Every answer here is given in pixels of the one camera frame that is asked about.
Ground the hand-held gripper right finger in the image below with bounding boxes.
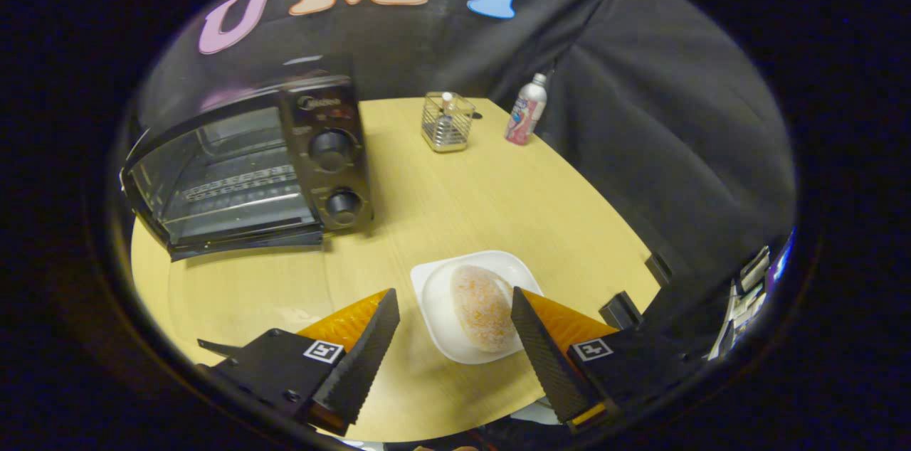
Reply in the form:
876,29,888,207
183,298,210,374
510,286,709,432

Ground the metal wire basket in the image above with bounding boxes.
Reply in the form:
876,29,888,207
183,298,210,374
421,91,476,154

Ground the black table clamp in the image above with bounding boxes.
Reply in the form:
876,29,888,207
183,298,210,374
599,291,645,329
645,253,673,287

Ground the small seasoning bottle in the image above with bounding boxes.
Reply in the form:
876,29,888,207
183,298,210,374
436,92,456,146

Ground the sugared bread bun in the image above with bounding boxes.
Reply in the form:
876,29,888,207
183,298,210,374
450,265,518,354

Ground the black toaster oven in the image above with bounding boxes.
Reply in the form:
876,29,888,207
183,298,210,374
120,74,375,263

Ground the cluttered background shelf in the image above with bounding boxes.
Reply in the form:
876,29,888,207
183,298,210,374
708,245,791,359

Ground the pink and white bottle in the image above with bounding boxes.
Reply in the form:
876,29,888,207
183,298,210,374
505,73,549,147

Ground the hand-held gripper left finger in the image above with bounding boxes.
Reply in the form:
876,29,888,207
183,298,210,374
196,287,401,437

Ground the white square plate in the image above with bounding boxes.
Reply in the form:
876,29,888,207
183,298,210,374
410,250,544,366

